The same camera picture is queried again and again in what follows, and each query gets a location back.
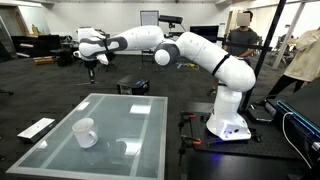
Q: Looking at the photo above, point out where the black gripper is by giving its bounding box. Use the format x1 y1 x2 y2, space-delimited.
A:
83 59 100 84

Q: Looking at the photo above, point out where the black cabinet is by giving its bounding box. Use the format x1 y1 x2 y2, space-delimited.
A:
10 34 63 58

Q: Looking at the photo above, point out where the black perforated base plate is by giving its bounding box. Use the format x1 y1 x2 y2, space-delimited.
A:
185 110 303 162

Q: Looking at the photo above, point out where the black power box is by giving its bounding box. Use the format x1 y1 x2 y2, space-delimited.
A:
246 107 273 125

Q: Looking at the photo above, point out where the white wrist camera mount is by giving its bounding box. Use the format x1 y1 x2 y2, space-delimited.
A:
72 49 110 66

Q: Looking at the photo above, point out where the white cable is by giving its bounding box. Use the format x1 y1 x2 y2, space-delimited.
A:
282 111 313 170

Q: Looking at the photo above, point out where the black clamp with orange handle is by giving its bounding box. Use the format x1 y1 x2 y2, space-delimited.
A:
177 111 198 135
177 134 203 168

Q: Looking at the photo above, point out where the black monitor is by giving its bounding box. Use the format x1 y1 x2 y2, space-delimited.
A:
189 25 220 44

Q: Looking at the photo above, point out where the white slanted column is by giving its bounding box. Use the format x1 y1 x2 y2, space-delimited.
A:
271 1 307 70

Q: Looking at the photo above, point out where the yellow wooden box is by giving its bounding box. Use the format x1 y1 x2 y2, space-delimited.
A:
32 55 55 66

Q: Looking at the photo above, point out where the white ceramic mug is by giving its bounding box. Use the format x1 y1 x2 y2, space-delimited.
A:
71 117 99 149

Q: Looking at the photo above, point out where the black slanted pole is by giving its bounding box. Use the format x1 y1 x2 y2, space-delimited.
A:
239 0 288 113

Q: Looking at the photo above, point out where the person in grey shirt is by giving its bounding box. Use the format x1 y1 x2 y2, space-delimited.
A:
206 9 260 98

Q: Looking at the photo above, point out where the person in cream shirt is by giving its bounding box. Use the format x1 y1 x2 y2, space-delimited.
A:
255 27 320 108

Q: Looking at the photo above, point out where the yellow cable on floor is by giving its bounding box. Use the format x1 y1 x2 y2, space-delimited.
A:
178 61 201 71

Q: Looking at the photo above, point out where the black camera on stand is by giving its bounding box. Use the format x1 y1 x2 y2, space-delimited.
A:
157 14 184 29

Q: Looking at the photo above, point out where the black equipment with blue light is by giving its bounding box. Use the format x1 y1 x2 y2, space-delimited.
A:
263 77 320 180

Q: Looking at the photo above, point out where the black box with blue label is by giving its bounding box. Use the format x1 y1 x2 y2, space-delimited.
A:
116 74 151 96

